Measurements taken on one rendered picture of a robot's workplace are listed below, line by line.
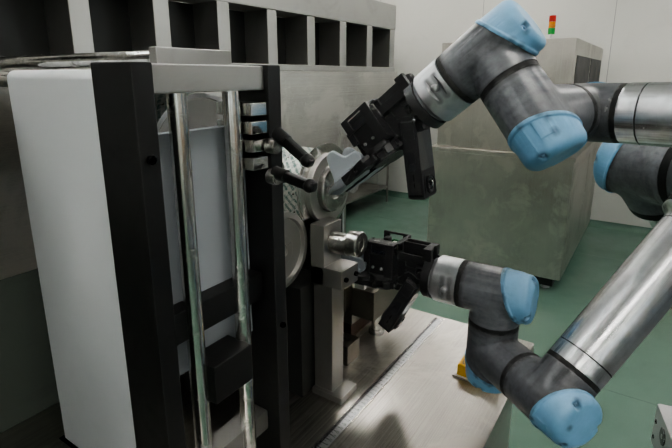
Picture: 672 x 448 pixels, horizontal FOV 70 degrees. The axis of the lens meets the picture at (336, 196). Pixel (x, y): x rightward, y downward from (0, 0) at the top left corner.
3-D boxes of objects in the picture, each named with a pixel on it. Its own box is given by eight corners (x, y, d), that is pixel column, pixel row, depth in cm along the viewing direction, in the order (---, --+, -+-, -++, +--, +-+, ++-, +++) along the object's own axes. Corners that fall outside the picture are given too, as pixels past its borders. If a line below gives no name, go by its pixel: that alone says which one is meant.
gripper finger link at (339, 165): (315, 168, 77) (355, 134, 72) (334, 199, 76) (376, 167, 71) (304, 171, 74) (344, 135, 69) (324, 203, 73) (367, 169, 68)
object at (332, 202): (346, 209, 82) (321, 213, 76) (336, 207, 83) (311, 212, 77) (350, 165, 81) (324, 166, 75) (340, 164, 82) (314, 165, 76)
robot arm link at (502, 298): (525, 340, 68) (531, 285, 66) (451, 319, 74) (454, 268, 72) (537, 318, 75) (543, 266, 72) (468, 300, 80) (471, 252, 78)
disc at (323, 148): (299, 242, 75) (297, 148, 72) (297, 241, 76) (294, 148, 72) (349, 219, 87) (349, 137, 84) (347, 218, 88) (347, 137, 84)
